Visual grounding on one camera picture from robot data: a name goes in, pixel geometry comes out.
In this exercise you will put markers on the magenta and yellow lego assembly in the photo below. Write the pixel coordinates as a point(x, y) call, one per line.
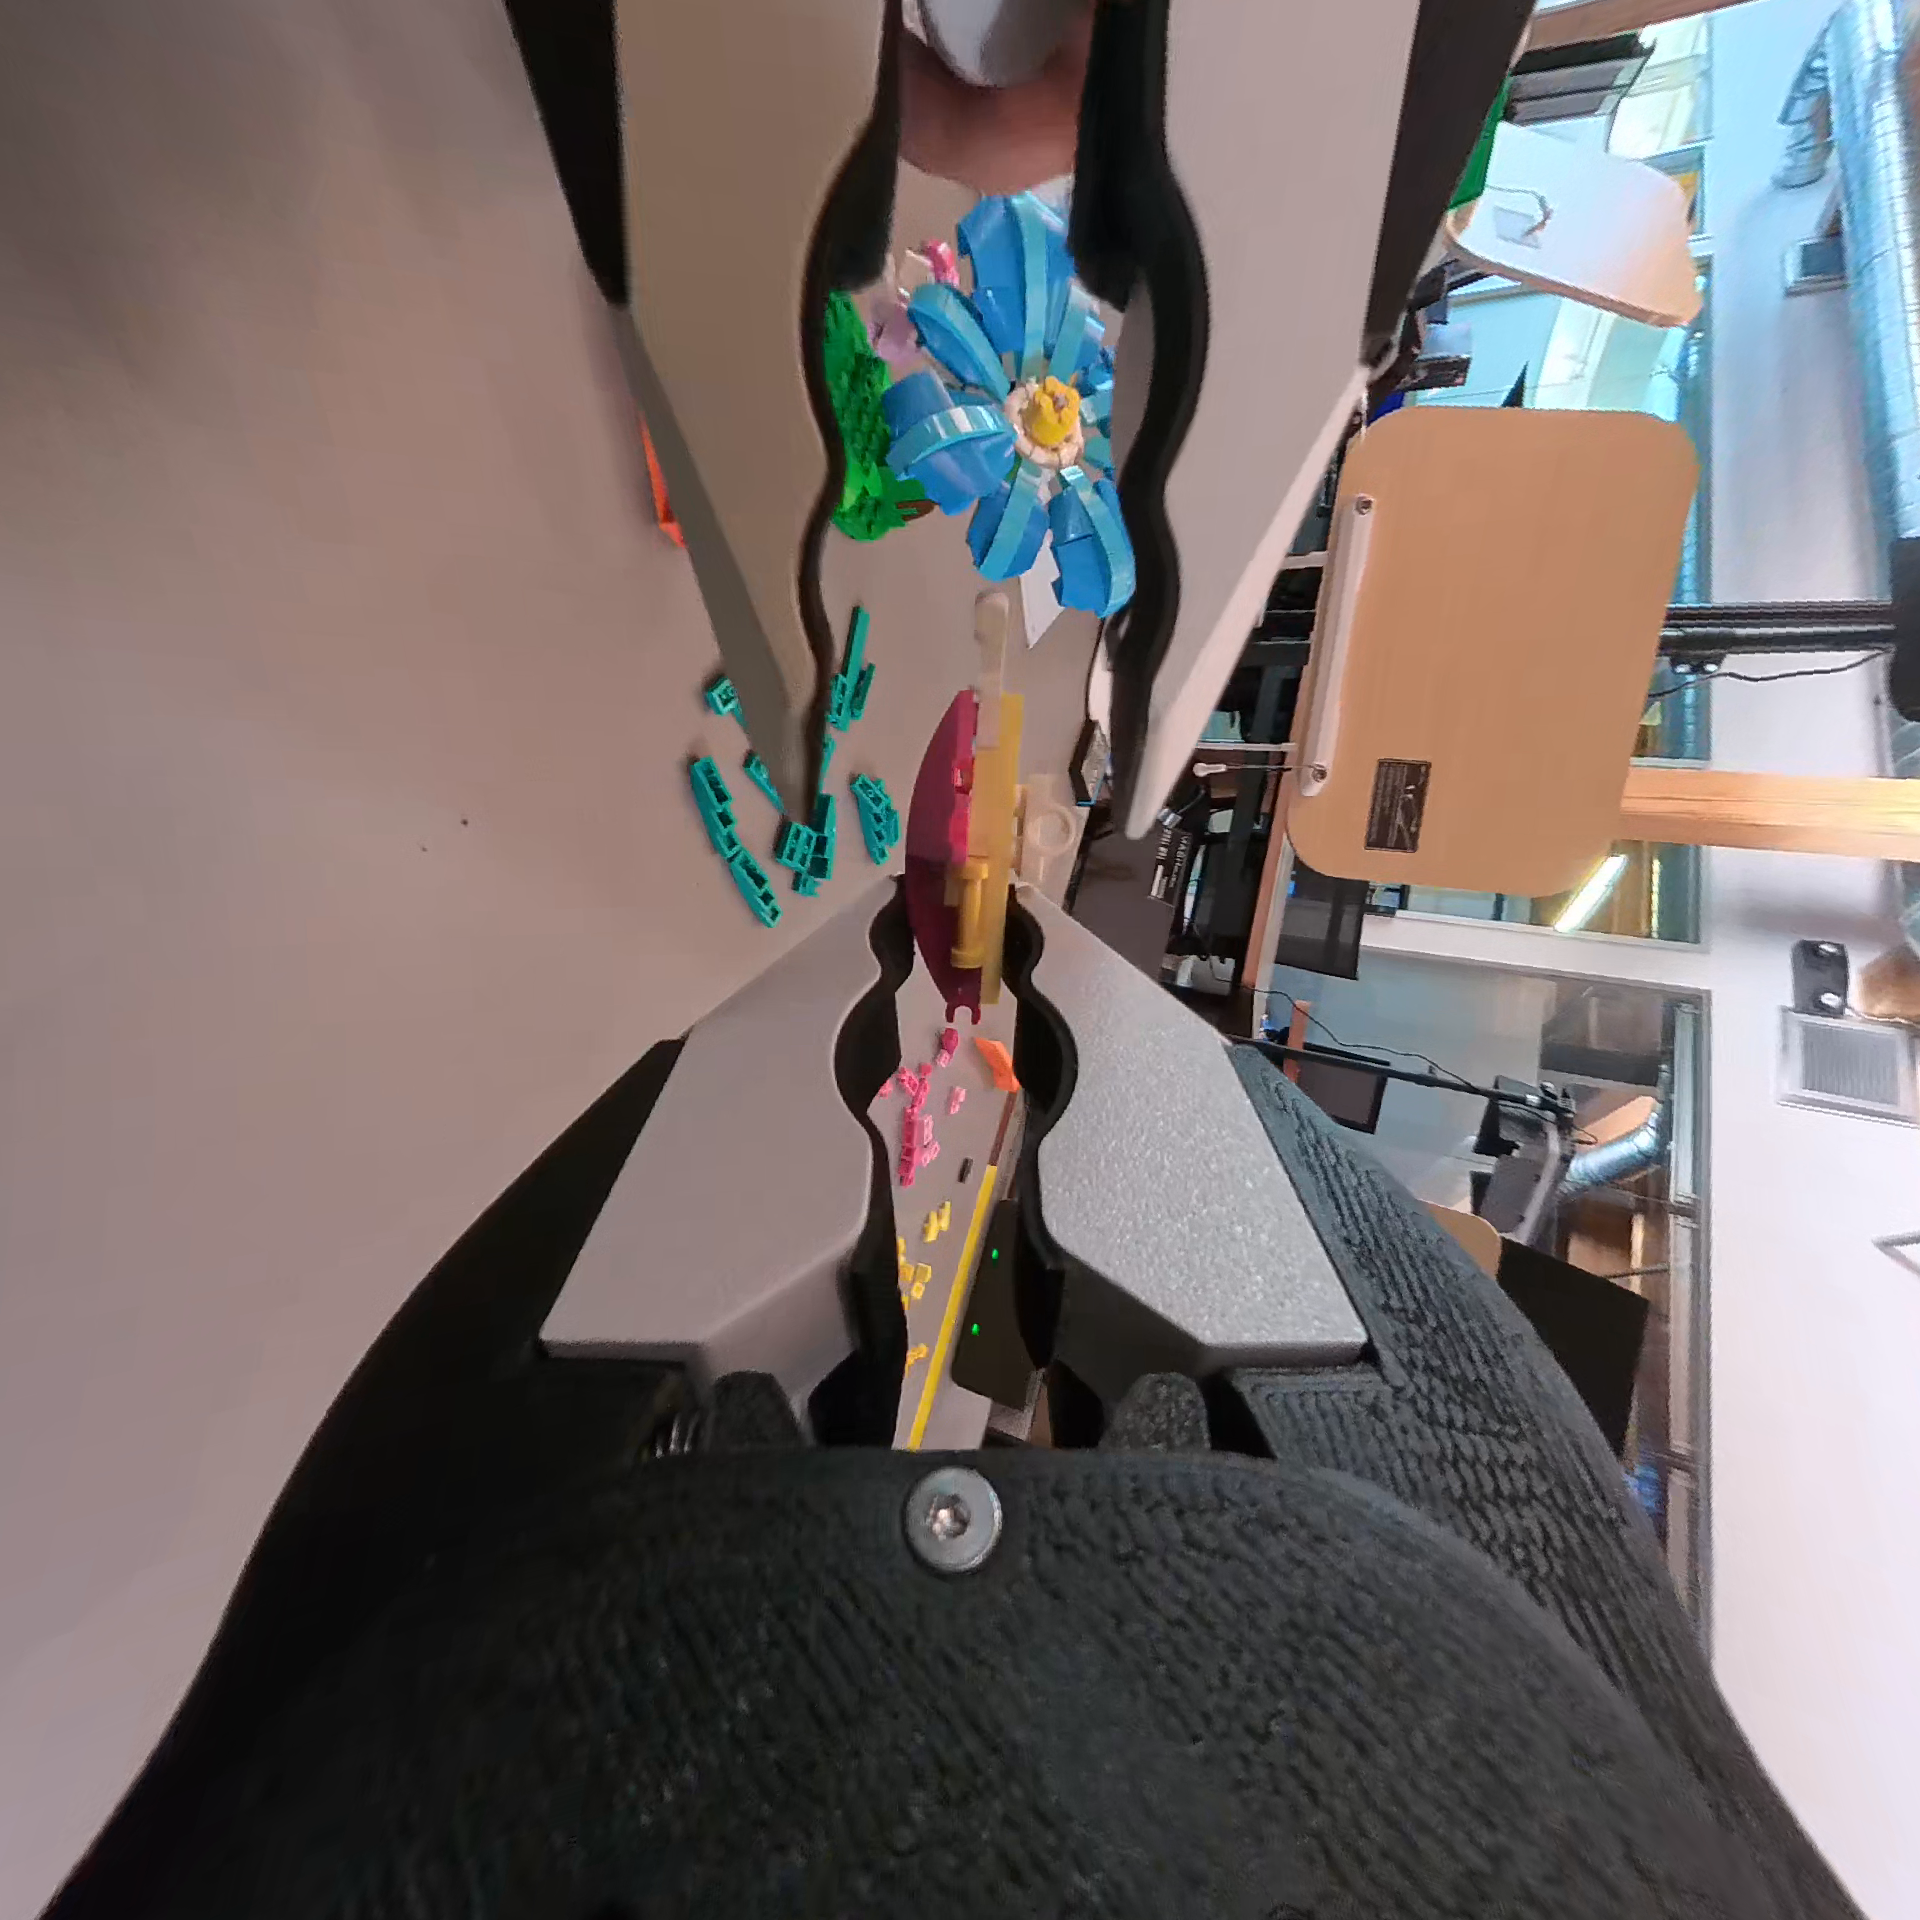
point(953, 838)

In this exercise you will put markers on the yellow tape line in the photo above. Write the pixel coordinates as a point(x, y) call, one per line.
point(953, 1305)

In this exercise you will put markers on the orange brick separator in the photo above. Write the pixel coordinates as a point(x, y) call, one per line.
point(997, 1061)

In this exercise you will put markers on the silver air duct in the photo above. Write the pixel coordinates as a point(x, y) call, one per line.
point(1874, 254)

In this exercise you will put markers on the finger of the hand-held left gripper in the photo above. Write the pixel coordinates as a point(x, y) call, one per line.
point(1276, 224)
point(720, 224)

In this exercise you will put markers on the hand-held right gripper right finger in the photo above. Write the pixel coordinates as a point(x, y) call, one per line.
point(1185, 1184)

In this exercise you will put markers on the pile of teal lego bricks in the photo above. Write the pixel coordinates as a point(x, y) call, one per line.
point(802, 838)

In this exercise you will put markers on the person's left hand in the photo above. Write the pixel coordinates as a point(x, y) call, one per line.
point(982, 136)

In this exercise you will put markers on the orange lego piece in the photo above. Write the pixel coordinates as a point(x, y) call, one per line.
point(660, 481)

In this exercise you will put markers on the black box with green lights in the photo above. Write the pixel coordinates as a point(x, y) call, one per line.
point(1001, 1318)

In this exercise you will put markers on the pile of yellow lego bricks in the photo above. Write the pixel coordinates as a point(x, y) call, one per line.
point(917, 1260)

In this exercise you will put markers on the white wall vent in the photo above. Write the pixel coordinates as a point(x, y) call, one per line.
point(1848, 1065)

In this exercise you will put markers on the wooden beam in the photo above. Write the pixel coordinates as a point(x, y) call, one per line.
point(1769, 811)

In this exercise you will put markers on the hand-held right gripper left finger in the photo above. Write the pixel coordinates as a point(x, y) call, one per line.
point(704, 1184)

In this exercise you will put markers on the pile of pink lego bricks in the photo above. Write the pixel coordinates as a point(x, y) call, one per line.
point(922, 1118)

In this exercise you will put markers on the green lego foliage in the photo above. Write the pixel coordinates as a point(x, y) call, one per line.
point(858, 434)

